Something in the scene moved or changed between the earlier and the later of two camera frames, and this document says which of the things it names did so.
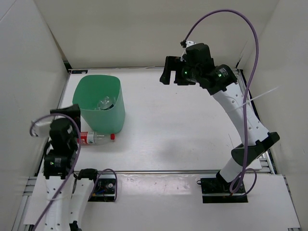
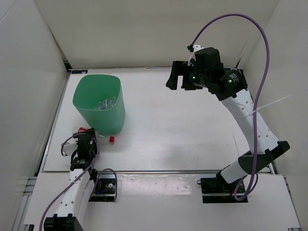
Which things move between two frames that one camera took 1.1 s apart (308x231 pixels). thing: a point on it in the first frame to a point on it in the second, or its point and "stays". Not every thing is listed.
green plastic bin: (101, 99) stays
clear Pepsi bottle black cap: (107, 103) stays
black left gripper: (73, 110) to (93, 134)
